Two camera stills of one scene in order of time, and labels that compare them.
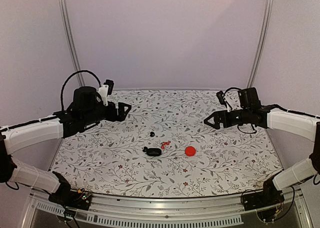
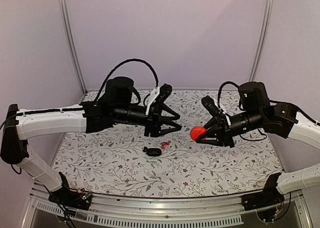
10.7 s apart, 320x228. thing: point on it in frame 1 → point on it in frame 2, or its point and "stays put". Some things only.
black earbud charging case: x=154 y=152 stays put
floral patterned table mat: x=163 y=148 stays put
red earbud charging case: x=190 y=151 → x=196 y=131
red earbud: x=162 y=146 stays put
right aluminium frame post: x=268 y=12 stays put
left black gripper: x=121 y=116 → x=155 y=119
